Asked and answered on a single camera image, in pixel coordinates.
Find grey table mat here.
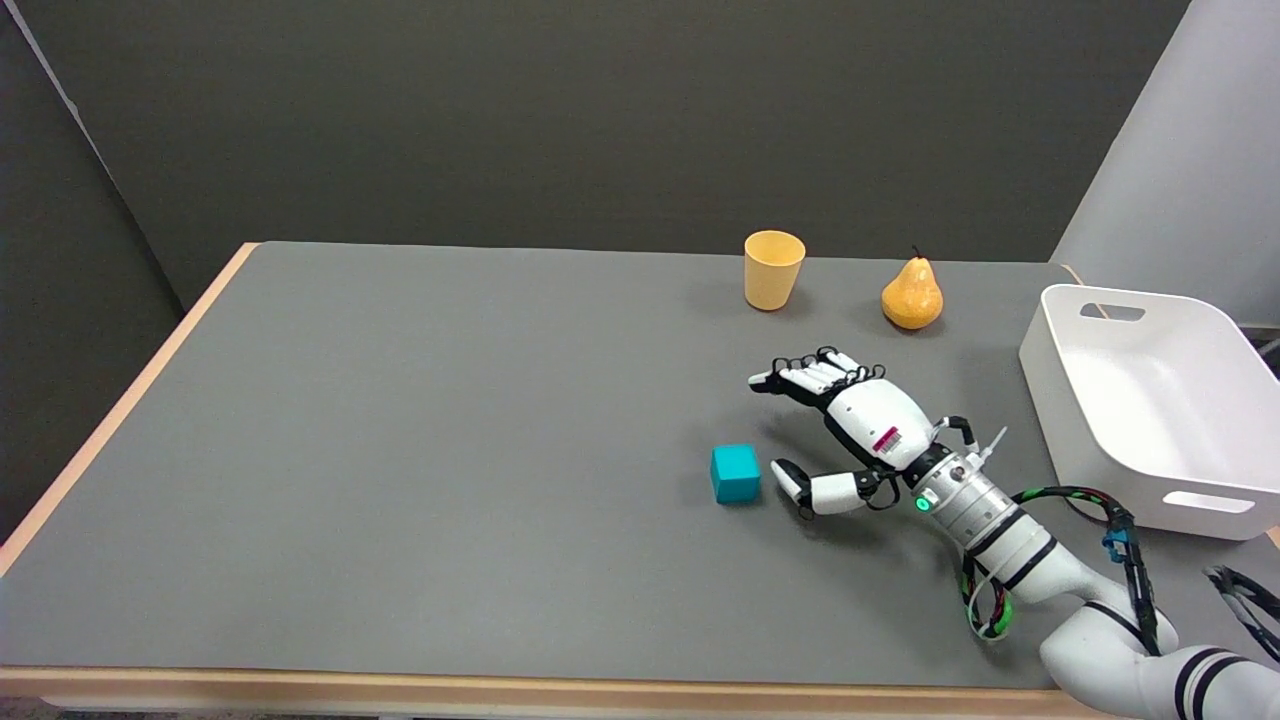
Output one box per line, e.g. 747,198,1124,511
0,241,1280,693

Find white partition panel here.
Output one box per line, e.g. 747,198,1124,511
1049,0,1280,327

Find white plastic bin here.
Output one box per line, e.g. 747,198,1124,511
1019,284,1280,542

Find green red braided cable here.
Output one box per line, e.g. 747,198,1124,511
959,556,1015,642

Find yellow pear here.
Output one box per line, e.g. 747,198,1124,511
881,247,944,331

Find black cable with blue connector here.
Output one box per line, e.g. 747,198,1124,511
1010,485,1163,657

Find blue cube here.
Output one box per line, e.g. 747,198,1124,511
711,444,762,505

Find yellow plastic cup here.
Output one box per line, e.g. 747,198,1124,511
744,230,807,312

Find black looped cable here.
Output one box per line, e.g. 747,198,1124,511
1204,565,1280,663

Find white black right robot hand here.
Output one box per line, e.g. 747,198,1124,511
748,346,976,519

